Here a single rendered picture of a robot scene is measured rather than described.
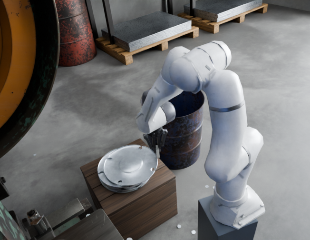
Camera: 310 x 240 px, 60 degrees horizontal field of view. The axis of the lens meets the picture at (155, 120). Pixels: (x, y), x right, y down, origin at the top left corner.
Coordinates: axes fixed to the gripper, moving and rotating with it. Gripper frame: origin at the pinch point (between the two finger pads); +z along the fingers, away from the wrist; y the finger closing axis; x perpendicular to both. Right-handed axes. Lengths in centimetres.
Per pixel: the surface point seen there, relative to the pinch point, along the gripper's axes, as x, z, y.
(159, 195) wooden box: -15.5, 16.0, -4.4
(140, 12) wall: 335, 28, 59
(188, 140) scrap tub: 20.3, 17.3, 25.0
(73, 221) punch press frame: -43, -21, -40
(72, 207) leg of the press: -37, -20, -40
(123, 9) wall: 323, 16, 31
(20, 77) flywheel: -28, -69, -41
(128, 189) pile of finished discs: -14.6, 6.5, -19.5
